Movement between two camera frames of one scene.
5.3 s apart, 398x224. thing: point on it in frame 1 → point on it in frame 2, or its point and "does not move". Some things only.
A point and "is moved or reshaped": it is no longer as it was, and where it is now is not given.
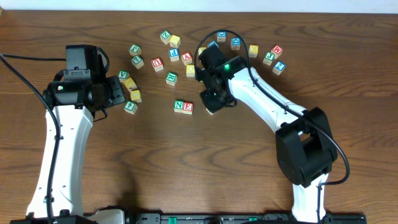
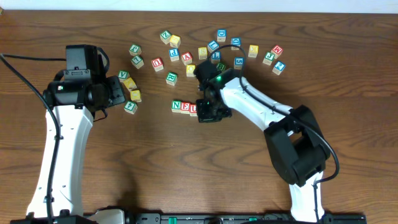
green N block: (178, 106) is moved or reshaped
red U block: (211, 113) is moved or reshaped
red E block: (188, 107) does not move
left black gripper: (116, 90) does not move
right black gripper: (216, 101) → (209, 112)
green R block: (171, 78) does not move
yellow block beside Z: (175, 41) does not move
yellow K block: (130, 84) does not move
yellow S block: (200, 50) does not move
